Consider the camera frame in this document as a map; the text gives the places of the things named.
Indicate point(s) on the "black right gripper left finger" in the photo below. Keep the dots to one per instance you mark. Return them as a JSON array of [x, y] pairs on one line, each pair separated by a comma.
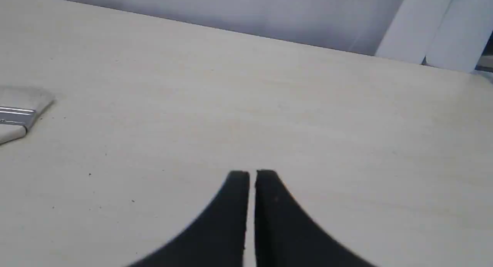
[[216, 238]]

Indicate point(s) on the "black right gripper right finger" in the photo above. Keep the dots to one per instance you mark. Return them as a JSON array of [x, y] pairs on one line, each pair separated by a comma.
[[286, 236]]

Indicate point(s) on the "wooden handle paint brush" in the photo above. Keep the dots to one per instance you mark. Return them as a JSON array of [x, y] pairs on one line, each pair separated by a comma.
[[20, 107]]

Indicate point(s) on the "white folded panel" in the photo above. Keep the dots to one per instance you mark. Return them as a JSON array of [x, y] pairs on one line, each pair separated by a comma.
[[448, 34]]

